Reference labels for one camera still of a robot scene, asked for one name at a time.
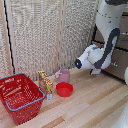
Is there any red plastic bowl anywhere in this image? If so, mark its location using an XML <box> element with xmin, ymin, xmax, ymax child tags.
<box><xmin>55</xmin><ymin>81</ymin><xmax>75</xmax><ymax>98</ymax></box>

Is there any red plastic shopping basket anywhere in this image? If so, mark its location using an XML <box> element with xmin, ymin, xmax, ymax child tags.
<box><xmin>0</xmin><ymin>73</ymin><xmax>46</xmax><ymax>126</ymax></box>

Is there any beige woven folding screen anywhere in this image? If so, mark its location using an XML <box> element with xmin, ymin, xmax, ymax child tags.
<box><xmin>0</xmin><ymin>0</ymin><xmax>101</xmax><ymax>82</ymax></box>

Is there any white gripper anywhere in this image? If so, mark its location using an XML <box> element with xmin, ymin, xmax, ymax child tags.
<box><xmin>90</xmin><ymin>67</ymin><xmax>103</xmax><ymax>76</ymax></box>

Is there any pink mug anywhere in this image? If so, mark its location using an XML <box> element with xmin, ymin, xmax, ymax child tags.
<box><xmin>54</xmin><ymin>68</ymin><xmax>71</xmax><ymax>84</ymax></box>

